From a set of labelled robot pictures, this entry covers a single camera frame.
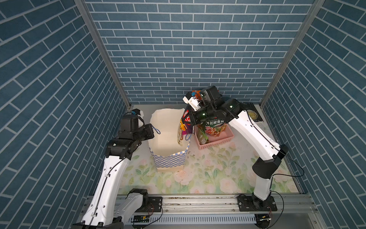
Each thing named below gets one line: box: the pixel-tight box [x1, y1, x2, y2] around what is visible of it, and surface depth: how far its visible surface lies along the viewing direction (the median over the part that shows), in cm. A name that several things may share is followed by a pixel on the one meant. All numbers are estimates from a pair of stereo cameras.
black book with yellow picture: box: [242, 102, 264, 123], surface depth 118 cm
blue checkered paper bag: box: [148, 108, 191, 173], surface depth 78 cm
